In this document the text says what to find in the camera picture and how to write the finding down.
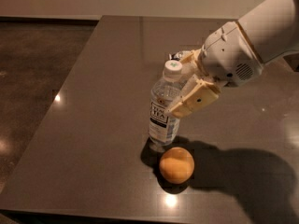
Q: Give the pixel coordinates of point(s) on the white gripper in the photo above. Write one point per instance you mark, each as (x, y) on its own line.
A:
(230, 54)

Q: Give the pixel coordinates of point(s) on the clear plastic water bottle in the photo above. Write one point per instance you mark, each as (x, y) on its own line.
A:
(163, 128)

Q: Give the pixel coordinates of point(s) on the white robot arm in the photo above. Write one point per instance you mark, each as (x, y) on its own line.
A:
(272, 30)

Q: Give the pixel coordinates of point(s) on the crumpled blue white chip bag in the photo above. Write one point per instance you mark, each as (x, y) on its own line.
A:
(179, 55)

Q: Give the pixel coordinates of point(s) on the orange fruit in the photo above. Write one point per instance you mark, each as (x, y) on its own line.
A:
(176, 165)

